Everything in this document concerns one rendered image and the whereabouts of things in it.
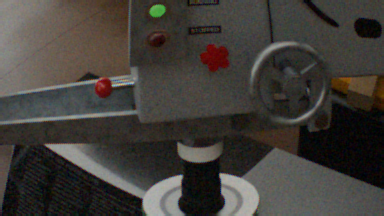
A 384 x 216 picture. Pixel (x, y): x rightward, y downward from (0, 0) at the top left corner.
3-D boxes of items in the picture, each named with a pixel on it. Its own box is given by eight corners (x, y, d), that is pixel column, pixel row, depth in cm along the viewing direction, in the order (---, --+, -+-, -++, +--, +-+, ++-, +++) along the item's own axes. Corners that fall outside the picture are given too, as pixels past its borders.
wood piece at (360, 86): (357, 74, 211) (357, 60, 208) (379, 82, 207) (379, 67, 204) (347, 103, 196) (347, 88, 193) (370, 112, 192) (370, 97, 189)
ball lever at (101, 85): (140, 86, 128) (140, 67, 127) (142, 97, 125) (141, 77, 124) (94, 92, 127) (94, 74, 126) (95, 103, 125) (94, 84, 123)
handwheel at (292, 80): (317, 94, 132) (313, 19, 124) (330, 125, 123) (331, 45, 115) (236, 102, 130) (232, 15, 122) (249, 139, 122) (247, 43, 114)
